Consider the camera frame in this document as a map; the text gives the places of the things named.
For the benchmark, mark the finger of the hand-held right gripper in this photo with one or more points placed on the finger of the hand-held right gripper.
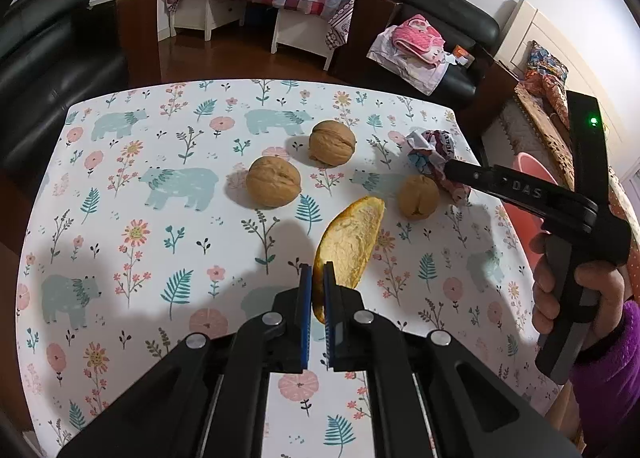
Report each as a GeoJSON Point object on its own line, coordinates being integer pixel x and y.
{"type": "Point", "coordinates": [505, 182]}

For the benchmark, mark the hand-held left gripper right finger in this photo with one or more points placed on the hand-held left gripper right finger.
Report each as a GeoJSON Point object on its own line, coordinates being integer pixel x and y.
{"type": "Point", "coordinates": [330, 318]}

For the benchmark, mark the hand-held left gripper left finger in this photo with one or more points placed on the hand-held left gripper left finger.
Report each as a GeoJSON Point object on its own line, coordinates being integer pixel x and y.
{"type": "Point", "coordinates": [306, 318]}

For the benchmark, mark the pink trash bin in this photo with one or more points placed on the pink trash bin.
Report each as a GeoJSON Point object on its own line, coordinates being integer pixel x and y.
{"type": "Point", "coordinates": [525, 223]}

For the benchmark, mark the yellow fruit peel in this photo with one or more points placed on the yellow fruit peel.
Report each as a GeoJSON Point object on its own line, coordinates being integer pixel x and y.
{"type": "Point", "coordinates": [350, 243]}

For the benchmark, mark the candy wrapper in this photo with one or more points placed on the candy wrapper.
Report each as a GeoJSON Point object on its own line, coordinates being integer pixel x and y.
{"type": "Point", "coordinates": [425, 152]}

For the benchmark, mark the person's right forearm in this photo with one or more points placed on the person's right forearm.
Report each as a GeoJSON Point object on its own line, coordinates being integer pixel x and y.
{"type": "Point", "coordinates": [610, 388]}

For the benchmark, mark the person's right hand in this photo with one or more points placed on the person's right hand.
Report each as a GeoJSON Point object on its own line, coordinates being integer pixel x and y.
{"type": "Point", "coordinates": [607, 298]}

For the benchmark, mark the brown patterned bed blanket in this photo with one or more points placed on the brown patterned bed blanket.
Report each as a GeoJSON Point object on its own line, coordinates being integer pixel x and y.
{"type": "Point", "coordinates": [545, 132]}

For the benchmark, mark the small walnut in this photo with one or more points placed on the small walnut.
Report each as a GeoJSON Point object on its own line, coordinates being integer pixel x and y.
{"type": "Point", "coordinates": [419, 197]}

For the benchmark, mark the colourful patterned pillow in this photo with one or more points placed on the colourful patterned pillow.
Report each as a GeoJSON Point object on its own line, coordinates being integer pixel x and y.
{"type": "Point", "coordinates": [547, 65]}

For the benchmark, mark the large walnut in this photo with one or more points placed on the large walnut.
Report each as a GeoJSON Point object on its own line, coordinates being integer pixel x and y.
{"type": "Point", "coordinates": [331, 142]}
{"type": "Point", "coordinates": [273, 181]}

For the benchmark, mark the white cloth pile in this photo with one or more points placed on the white cloth pile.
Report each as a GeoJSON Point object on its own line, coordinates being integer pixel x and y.
{"type": "Point", "coordinates": [415, 72]}

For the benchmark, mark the floral bear print tablecloth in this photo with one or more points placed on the floral bear print tablecloth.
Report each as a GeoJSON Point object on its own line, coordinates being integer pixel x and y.
{"type": "Point", "coordinates": [175, 238]}

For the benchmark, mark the cream bed headboard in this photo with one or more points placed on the cream bed headboard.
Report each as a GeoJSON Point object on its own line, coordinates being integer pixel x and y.
{"type": "Point", "coordinates": [530, 27]}

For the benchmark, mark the pink folded clothes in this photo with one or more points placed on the pink folded clothes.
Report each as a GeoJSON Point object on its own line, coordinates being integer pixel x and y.
{"type": "Point", "coordinates": [417, 37]}

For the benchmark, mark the black leather armchair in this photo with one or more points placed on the black leather armchair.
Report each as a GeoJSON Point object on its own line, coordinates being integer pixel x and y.
{"type": "Point", "coordinates": [450, 7]}

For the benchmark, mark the dark brown cabinet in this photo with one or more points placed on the dark brown cabinet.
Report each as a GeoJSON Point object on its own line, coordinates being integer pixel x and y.
{"type": "Point", "coordinates": [360, 37]}

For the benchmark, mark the white table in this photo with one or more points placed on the white table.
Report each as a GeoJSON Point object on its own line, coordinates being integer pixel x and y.
{"type": "Point", "coordinates": [300, 32]}

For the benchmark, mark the brown wooden board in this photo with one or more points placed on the brown wooden board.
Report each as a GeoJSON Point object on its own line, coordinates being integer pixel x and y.
{"type": "Point", "coordinates": [140, 37]}

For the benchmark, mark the black leather sofa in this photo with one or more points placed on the black leather sofa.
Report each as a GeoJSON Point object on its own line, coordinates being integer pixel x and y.
{"type": "Point", "coordinates": [55, 67]}

